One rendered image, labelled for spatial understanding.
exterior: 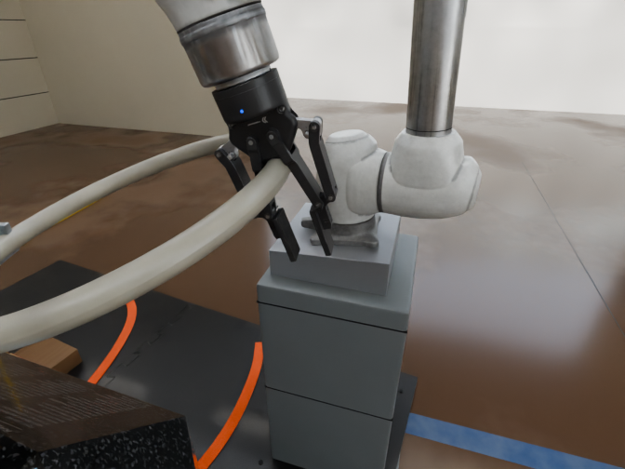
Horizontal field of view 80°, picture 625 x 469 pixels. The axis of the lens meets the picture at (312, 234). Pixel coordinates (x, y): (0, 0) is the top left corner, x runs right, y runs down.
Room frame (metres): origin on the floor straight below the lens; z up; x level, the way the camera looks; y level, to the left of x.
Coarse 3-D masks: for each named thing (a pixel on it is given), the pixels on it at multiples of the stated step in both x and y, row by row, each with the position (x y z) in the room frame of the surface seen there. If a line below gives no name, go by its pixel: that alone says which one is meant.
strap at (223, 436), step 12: (132, 312) 1.59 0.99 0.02; (132, 324) 1.49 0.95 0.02; (120, 336) 1.40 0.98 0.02; (120, 348) 1.32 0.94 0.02; (108, 360) 1.24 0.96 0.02; (96, 372) 1.17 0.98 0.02; (252, 372) 1.17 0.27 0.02; (252, 384) 1.11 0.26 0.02; (240, 396) 1.05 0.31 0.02; (240, 408) 0.99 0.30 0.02; (228, 420) 0.94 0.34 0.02; (228, 432) 0.89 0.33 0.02; (216, 444) 0.84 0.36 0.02; (204, 456) 0.80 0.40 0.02; (216, 456) 0.80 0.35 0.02; (204, 468) 0.75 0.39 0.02
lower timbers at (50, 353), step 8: (32, 344) 1.27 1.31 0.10; (40, 344) 1.27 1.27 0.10; (48, 344) 1.27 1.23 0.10; (56, 344) 1.27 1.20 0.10; (64, 344) 1.27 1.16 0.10; (16, 352) 1.22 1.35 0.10; (24, 352) 1.22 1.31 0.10; (32, 352) 1.22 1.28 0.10; (40, 352) 1.22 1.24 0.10; (48, 352) 1.22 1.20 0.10; (56, 352) 1.22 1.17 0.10; (64, 352) 1.22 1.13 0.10; (72, 352) 1.22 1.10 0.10; (32, 360) 1.17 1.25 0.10; (40, 360) 1.17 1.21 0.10; (48, 360) 1.17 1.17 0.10; (56, 360) 1.17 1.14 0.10; (64, 360) 1.18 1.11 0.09; (72, 360) 1.21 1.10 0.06; (80, 360) 1.24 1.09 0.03; (56, 368) 1.15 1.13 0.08; (64, 368) 1.17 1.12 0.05; (72, 368) 1.20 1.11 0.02
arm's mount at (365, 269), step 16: (304, 208) 1.09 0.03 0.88; (384, 224) 0.95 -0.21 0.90; (304, 240) 0.88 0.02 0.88; (384, 240) 0.86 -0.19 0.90; (272, 256) 0.83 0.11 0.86; (304, 256) 0.81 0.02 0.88; (320, 256) 0.80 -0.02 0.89; (336, 256) 0.79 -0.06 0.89; (352, 256) 0.79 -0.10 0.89; (368, 256) 0.78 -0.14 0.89; (384, 256) 0.78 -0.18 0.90; (272, 272) 0.83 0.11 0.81; (288, 272) 0.82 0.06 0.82; (304, 272) 0.81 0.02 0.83; (320, 272) 0.79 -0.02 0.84; (336, 272) 0.78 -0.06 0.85; (352, 272) 0.77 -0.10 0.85; (368, 272) 0.76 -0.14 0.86; (384, 272) 0.75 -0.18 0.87; (352, 288) 0.77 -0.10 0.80; (368, 288) 0.76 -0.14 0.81; (384, 288) 0.75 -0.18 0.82
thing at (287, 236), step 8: (280, 208) 0.45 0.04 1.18; (280, 216) 0.43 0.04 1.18; (280, 224) 0.42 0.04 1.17; (288, 224) 0.45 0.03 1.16; (280, 232) 0.42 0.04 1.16; (288, 232) 0.44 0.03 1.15; (288, 240) 0.43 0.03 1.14; (296, 240) 0.45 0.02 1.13; (288, 248) 0.42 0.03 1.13; (296, 248) 0.44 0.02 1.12; (288, 256) 0.42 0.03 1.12; (296, 256) 0.43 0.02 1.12
